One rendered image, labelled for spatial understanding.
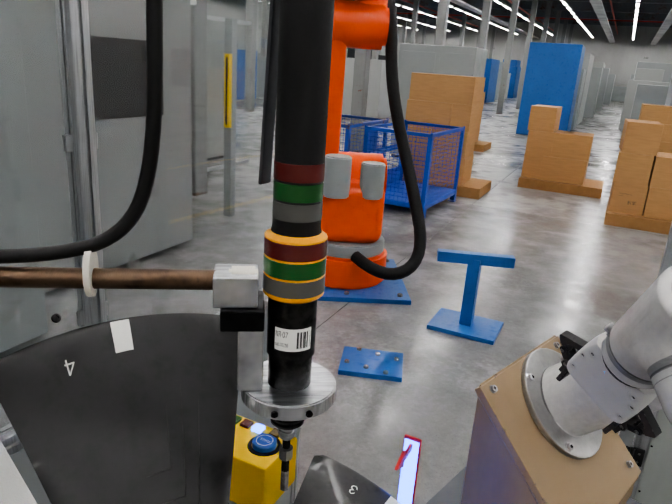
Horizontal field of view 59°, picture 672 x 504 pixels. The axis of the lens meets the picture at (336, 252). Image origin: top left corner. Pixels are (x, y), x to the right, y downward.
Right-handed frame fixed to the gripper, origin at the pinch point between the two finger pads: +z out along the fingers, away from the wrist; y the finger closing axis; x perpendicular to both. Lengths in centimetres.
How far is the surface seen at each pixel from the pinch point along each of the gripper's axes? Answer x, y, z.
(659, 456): 77, 23, 132
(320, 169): -33, -18, -54
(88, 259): -48, -22, -51
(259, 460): -44, -22, 13
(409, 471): -27.1, -6.3, 3.2
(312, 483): -40.0, -10.5, -7.2
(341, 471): -36.0, -10.1, -4.8
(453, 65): 572, -580, 618
